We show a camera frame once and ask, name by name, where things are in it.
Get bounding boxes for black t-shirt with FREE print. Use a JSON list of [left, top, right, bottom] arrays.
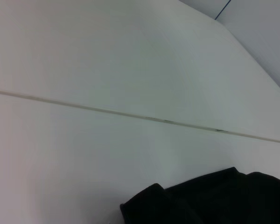
[[119, 166, 280, 224]]

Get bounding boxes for blue tape strip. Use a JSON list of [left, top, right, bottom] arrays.
[[214, 0, 232, 21]]

